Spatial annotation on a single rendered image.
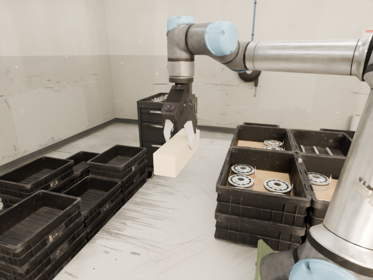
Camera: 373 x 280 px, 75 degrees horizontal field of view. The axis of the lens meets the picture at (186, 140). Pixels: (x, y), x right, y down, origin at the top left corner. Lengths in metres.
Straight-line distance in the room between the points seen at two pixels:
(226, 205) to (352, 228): 0.50
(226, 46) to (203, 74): 3.79
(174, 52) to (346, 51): 0.39
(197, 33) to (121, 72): 4.43
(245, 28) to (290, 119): 1.63
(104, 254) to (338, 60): 0.89
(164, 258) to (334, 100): 3.87
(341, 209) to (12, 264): 1.28
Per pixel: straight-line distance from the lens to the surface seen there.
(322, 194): 1.12
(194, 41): 0.64
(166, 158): 0.64
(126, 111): 5.12
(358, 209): 0.46
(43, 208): 1.73
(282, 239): 0.95
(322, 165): 1.24
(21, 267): 1.38
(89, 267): 0.95
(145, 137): 2.65
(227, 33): 0.61
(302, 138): 1.60
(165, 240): 0.98
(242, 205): 0.87
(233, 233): 0.95
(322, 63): 0.64
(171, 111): 0.63
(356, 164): 0.46
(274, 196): 0.84
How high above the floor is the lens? 1.35
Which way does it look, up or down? 19 degrees down
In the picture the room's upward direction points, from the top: straight up
